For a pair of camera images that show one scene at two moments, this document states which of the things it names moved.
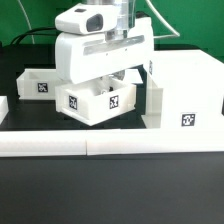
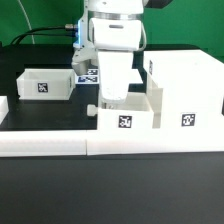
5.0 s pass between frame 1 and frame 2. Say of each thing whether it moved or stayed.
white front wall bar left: stayed
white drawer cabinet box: stayed
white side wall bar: stayed
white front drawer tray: moved
